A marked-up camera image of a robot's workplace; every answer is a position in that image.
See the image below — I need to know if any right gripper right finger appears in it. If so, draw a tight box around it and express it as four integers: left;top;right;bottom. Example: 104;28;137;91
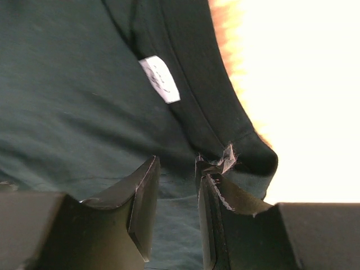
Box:
195;147;359;269

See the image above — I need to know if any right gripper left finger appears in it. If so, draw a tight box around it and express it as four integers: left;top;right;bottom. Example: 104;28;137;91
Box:
1;157;160;270

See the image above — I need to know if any black t shirt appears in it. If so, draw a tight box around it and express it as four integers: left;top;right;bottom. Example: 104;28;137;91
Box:
1;1;278;269

